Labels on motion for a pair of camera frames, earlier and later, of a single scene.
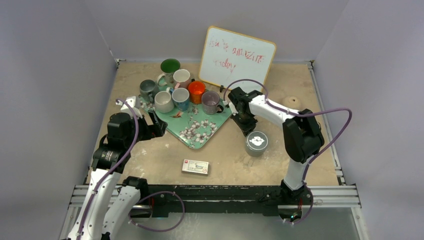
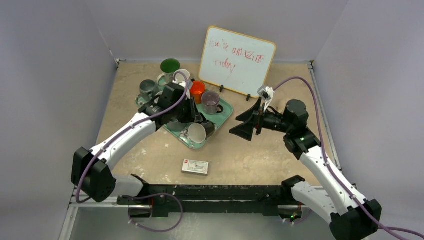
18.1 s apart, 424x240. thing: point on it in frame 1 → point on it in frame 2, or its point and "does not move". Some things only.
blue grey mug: (147, 87) does not move
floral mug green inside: (168, 66) does not move
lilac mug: (210, 100) does not move
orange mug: (196, 89) does not move
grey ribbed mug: (256, 143) → (175, 125)
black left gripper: (155, 130) → (193, 115)
